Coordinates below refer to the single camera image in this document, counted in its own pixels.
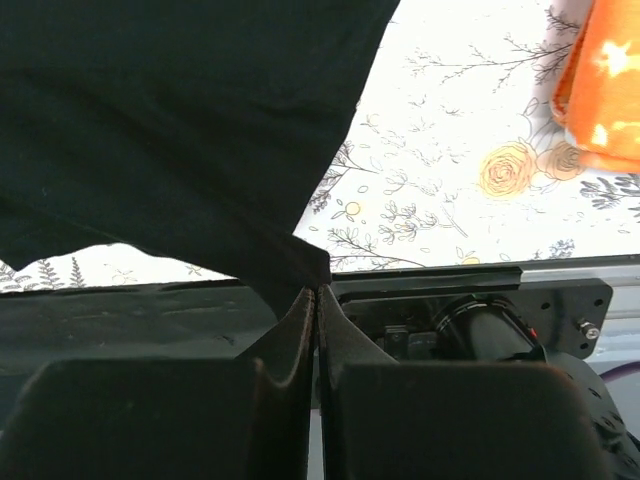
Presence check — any aluminium mounting rail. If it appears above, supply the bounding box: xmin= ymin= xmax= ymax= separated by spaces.
xmin=520 ymin=254 xmax=639 ymax=365

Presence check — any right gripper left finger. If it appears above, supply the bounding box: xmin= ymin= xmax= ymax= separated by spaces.
xmin=1 ymin=289 xmax=315 ymax=479

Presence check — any floral table mat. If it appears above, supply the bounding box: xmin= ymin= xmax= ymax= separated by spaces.
xmin=1 ymin=1 xmax=639 ymax=292

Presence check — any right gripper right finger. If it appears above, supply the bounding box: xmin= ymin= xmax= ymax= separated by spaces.
xmin=317 ymin=287 xmax=613 ymax=479

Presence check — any black t shirt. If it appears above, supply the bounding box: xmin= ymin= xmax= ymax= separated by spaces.
xmin=1 ymin=1 xmax=397 ymax=315

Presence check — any orange white t shirt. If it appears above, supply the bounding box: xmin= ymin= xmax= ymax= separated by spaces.
xmin=551 ymin=0 xmax=639 ymax=174

